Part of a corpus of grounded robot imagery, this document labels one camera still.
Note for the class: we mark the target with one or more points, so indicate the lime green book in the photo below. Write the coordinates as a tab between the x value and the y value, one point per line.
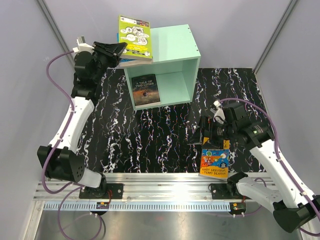
136	34

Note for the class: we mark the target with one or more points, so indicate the orange 130-Storey Treehouse book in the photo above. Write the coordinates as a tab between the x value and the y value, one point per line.
214	163

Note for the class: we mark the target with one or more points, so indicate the dark Tale of Two Cities book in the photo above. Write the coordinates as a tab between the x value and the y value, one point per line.
145	90

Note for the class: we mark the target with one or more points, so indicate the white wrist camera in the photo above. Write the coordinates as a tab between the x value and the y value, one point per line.
82	46
218	113

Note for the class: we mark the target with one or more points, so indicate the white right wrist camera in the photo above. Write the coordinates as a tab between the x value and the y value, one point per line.
218	113

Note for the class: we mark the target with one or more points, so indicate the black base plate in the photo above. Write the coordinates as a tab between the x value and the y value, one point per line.
113	190
221	191

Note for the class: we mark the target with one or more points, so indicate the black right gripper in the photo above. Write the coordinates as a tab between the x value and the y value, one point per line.
208	124

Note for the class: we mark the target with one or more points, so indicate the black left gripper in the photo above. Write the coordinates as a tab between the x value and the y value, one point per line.
112	51

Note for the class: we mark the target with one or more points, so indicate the blue 26-Storey Treehouse book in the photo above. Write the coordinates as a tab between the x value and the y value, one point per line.
130	62

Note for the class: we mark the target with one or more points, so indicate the black marble pattern mat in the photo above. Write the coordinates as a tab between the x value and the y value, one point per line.
118	139

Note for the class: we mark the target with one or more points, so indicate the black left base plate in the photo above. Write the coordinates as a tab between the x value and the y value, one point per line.
113	190

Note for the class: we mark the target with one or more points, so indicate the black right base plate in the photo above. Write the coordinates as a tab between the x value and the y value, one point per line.
221	191

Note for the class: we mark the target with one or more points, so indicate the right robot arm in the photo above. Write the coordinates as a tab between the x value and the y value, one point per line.
292	204

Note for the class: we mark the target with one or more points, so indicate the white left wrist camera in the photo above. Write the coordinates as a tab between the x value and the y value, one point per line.
82	46

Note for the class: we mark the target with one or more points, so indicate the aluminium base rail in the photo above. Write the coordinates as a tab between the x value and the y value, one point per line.
144	192

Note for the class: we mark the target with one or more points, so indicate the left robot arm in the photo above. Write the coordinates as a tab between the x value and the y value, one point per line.
59	159

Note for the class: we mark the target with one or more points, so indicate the mint green open box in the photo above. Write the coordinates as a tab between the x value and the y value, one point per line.
176	60

